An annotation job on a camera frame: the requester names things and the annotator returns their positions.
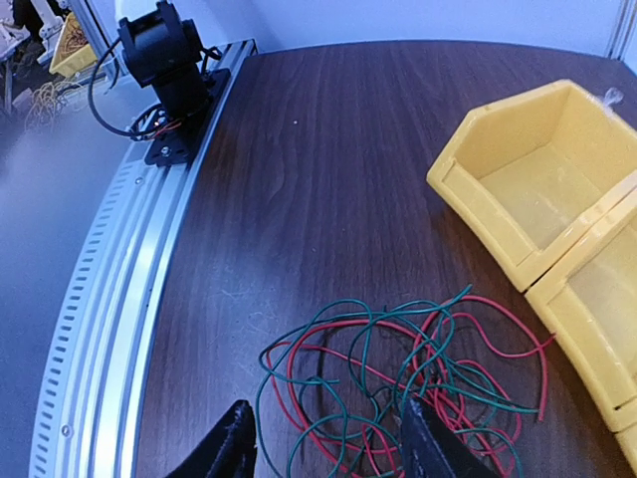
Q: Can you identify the red cable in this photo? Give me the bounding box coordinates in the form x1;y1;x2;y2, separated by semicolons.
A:
260;294;556;478

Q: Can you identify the green cable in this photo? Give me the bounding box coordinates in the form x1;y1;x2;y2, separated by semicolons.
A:
254;283;541;478

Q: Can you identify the background yellow bin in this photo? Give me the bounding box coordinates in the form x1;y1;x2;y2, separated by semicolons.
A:
49;13;98;79

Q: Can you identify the yellow three-compartment bin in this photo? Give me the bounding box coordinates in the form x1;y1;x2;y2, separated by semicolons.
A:
427;80;636;463

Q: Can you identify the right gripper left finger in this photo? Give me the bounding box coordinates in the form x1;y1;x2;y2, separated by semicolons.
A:
168;399;257;478

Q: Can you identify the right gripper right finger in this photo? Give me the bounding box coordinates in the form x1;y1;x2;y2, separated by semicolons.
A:
400;397;497;478

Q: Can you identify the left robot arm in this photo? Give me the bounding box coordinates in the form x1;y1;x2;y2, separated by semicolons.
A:
118;1;209;119

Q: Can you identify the front aluminium rail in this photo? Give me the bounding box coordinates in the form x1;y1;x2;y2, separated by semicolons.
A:
29;40;256;477

